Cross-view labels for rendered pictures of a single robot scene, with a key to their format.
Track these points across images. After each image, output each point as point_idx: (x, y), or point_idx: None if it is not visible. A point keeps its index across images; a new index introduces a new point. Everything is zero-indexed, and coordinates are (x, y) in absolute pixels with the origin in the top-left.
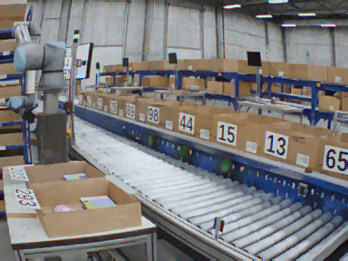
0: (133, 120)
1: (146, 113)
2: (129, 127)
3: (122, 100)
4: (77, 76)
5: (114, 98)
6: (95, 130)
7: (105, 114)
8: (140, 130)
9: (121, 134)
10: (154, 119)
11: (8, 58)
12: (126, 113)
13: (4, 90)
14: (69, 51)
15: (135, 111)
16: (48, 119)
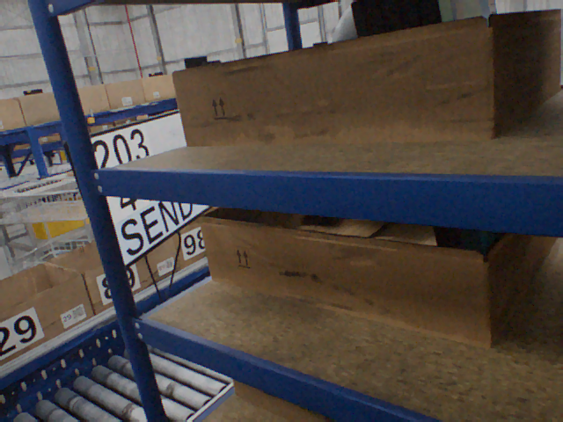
0: (135, 293)
1: (175, 252)
2: (141, 310)
3: (71, 282)
4: (195, 210)
5: (12, 308)
6: (62, 412)
7: (5, 373)
8: (198, 276)
9: (112, 350)
10: (201, 246)
11: (181, 198)
12: (99, 301)
13: None
14: (130, 141)
15: (140, 272)
16: None
